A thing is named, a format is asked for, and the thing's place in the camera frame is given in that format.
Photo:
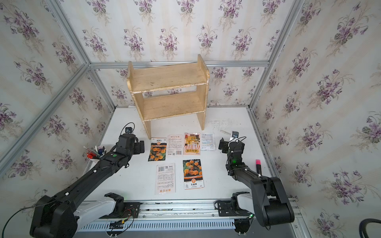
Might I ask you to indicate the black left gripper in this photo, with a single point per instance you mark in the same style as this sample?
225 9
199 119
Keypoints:
138 149

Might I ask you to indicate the colourful popcorn seed bag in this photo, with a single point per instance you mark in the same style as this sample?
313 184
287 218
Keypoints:
192 144

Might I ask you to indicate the white barcode seed bag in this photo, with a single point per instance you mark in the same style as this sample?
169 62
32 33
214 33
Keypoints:
174 145

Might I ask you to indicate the pink grey highlighter marker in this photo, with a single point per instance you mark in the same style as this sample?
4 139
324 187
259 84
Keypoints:
259 167

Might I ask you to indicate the black chair part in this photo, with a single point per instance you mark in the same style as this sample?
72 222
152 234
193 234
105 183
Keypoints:
370 228

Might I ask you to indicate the red items at table edge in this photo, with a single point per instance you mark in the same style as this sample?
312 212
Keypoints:
95 153

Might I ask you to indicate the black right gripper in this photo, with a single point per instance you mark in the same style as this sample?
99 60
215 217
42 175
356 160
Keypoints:
224 144

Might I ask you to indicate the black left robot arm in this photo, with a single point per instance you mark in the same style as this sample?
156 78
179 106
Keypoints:
54 216

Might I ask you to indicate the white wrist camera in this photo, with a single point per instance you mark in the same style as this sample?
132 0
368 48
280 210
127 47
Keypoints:
129 130
234 135

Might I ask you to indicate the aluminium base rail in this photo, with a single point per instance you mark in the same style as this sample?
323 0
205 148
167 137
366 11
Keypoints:
169 215

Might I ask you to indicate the white label seed bag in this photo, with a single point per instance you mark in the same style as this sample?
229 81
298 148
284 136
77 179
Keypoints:
165 182

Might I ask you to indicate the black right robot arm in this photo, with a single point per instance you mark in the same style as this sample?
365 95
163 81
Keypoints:
267 201

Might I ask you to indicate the pink pen holder cup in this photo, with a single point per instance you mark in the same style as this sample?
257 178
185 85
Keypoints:
95 160

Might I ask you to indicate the white text seed bag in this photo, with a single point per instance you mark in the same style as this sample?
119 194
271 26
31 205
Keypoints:
208 142

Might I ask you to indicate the orange flower seed bag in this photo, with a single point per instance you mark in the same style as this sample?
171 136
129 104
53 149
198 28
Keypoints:
158 148
193 176

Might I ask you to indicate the wooden two-tier shelf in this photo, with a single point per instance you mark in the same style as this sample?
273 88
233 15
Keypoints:
162 78

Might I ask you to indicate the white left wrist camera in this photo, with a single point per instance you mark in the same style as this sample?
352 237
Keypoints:
129 130

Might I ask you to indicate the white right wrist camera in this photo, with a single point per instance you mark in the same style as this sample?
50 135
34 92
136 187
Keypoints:
234 135

